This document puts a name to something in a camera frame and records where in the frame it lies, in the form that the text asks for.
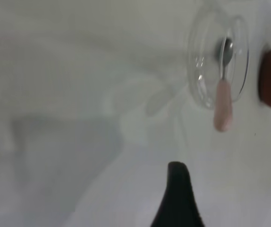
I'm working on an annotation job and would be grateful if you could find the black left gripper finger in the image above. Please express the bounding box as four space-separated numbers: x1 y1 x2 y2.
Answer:
149 161 206 227

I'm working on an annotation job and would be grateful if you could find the pink-handled metal spoon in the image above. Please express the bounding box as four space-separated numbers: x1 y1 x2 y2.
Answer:
212 37 235 133

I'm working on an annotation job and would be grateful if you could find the clear glass saucer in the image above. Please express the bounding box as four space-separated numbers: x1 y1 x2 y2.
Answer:
187 7 249 109

